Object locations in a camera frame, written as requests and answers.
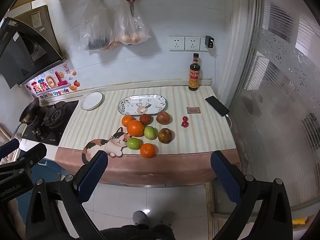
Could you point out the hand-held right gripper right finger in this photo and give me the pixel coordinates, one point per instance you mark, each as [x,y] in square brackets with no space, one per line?
[225,176]

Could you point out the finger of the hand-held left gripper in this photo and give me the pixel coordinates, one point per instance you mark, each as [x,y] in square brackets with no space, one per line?
[33,153]
[10,146]

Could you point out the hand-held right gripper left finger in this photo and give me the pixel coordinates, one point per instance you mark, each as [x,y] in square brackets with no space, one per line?
[92,175]

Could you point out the small orange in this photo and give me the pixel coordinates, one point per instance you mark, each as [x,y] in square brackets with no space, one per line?
[147,150]
[127,120]

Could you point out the large orange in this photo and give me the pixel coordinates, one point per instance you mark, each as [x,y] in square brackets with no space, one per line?
[135,128]

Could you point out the reddish green fruit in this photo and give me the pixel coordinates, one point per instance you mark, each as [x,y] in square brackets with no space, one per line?
[165,135]
[164,117]

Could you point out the dark brownish orange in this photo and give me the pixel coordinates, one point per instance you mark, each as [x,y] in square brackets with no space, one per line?
[145,119]

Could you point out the oval floral plate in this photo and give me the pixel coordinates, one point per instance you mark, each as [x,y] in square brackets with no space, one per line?
[142,105]

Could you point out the blue cabinet door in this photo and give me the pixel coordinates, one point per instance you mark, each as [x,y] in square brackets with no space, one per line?
[52,171]

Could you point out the dark frying pan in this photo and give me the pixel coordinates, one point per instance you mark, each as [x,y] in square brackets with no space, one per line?
[30,111]

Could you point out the black gas stove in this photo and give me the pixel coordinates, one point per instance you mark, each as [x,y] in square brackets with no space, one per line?
[60,120]

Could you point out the grey slipper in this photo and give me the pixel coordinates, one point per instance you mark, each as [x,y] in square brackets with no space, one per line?
[140,217]

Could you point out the black smartphone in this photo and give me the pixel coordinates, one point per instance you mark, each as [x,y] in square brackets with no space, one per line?
[217,105]

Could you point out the brown card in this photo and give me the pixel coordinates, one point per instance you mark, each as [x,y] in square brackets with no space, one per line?
[193,110]

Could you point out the person's dark clothing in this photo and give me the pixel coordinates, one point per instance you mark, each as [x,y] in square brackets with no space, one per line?
[137,233]

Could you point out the round white plate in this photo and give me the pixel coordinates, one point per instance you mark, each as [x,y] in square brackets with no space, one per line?
[91,101]

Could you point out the frosted glass sliding door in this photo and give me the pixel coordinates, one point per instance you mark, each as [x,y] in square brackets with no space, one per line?
[275,105]

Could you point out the black range hood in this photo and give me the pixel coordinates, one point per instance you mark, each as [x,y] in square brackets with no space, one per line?
[20,52]

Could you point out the dark sauce bottle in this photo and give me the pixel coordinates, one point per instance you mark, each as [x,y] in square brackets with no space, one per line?
[195,76]

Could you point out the black charger plug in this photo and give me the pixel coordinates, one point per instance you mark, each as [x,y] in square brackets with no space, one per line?
[209,42]

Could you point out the clear plastic bag dark contents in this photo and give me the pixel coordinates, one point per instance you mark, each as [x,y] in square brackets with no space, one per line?
[96,27]

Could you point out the clear plastic bag with eggs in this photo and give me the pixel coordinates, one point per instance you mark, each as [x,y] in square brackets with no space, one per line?
[130,32]

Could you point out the colourful wall sticker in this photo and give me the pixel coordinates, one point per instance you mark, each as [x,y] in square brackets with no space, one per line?
[52,82]

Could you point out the white wall outlet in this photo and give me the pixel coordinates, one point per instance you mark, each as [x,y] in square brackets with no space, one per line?
[192,43]
[176,43]
[202,45]

